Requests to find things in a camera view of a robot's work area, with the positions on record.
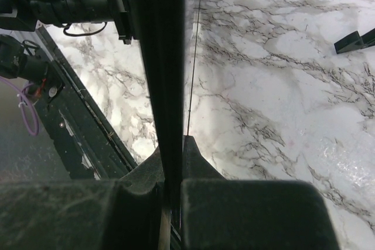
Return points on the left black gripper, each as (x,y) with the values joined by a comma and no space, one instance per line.
(121,14)

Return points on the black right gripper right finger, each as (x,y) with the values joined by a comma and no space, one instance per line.
(217,213)

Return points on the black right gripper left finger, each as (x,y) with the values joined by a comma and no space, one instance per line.
(87,214)

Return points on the white dry-erase whiteboard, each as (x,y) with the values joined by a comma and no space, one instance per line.
(166,30)

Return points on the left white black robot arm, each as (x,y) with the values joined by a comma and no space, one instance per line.
(25,60)

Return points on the black whiteboard stand foot right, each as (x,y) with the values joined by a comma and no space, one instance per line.
(354,41)

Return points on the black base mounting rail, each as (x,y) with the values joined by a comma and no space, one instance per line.
(85,141)

